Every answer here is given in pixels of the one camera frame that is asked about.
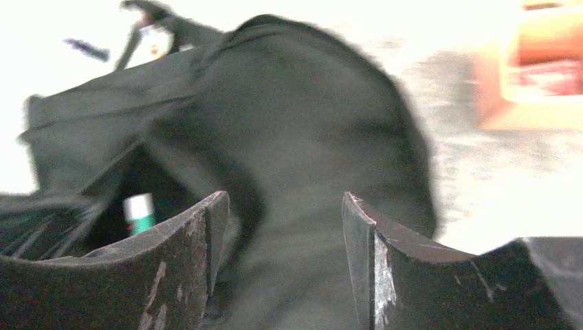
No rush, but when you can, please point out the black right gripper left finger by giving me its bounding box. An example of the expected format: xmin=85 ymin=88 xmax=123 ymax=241
xmin=1 ymin=191 xmax=230 ymax=329

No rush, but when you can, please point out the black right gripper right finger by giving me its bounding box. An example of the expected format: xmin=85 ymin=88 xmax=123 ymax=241
xmin=342 ymin=193 xmax=582 ymax=329

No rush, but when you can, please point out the green white glue stick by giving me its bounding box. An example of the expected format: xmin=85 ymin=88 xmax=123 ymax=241
xmin=123 ymin=193 xmax=156 ymax=236

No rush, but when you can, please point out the black student backpack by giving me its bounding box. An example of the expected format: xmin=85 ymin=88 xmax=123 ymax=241
xmin=1 ymin=1 xmax=435 ymax=329

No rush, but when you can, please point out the dark blue pen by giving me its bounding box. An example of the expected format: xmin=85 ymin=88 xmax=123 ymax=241
xmin=63 ymin=38 xmax=110 ymax=62

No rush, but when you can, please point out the white red staples box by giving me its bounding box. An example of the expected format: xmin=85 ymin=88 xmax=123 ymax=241
xmin=508 ymin=60 xmax=582 ymax=98

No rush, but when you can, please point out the orange plastic desk organizer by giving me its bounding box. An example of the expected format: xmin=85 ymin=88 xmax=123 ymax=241
xmin=473 ymin=1 xmax=582 ymax=131

